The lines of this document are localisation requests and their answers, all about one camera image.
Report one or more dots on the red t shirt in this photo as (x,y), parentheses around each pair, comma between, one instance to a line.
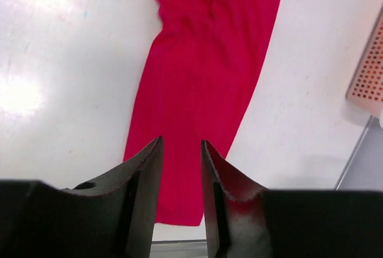
(197,83)

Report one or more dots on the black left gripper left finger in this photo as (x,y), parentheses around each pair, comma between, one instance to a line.
(111,215)

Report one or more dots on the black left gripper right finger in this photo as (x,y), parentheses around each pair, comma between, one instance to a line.
(245,219)

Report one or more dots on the white perforated plastic basket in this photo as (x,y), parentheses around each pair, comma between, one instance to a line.
(365,89)

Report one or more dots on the aluminium table edge rail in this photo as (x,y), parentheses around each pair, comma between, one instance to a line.
(179,249)

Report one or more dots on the aluminium right side rail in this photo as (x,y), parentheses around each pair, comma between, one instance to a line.
(363,171)

